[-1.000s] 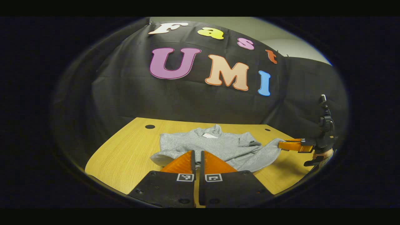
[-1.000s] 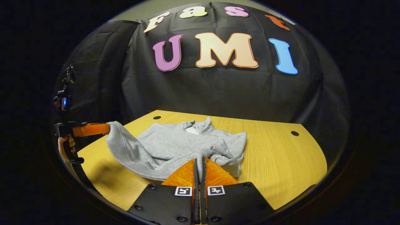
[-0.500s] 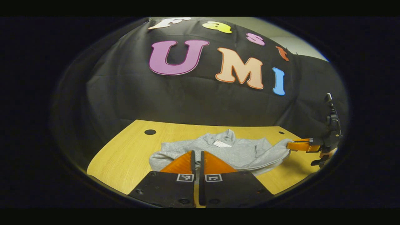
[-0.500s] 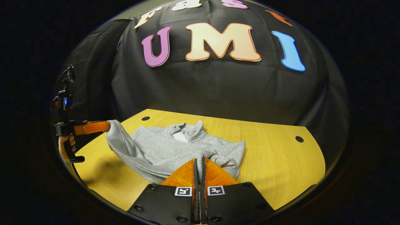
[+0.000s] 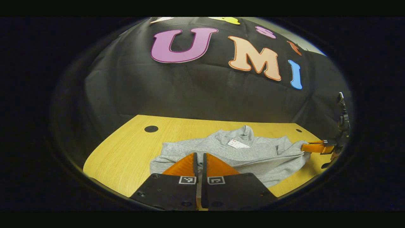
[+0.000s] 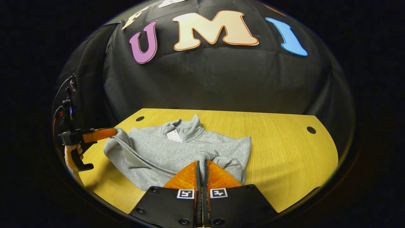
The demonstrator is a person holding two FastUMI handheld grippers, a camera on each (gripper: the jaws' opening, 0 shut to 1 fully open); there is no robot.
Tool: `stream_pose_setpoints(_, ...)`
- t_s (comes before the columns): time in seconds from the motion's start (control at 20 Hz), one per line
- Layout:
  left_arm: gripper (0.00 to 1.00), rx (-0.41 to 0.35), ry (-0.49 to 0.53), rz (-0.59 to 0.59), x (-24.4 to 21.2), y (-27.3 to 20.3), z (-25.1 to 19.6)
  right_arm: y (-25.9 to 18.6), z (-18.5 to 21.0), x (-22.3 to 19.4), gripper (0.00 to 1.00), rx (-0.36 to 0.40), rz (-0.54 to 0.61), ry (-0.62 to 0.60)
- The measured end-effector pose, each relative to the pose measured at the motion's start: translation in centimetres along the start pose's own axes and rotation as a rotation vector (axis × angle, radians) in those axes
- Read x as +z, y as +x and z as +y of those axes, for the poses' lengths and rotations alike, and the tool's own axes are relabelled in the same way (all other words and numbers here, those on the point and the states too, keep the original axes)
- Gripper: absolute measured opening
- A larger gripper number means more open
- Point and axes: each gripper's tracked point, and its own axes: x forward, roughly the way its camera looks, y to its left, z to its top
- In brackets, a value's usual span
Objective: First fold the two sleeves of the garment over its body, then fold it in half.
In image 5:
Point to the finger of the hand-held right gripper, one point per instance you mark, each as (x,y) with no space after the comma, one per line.
(327,142)
(316,148)

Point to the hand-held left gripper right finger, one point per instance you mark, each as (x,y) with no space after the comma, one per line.
(204,167)

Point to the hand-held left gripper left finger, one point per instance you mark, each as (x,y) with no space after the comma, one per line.
(196,167)

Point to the grey sweatshirt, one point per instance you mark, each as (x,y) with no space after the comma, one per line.
(253,158)

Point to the black backdrop cloth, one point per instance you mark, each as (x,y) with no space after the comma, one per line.
(190,95)

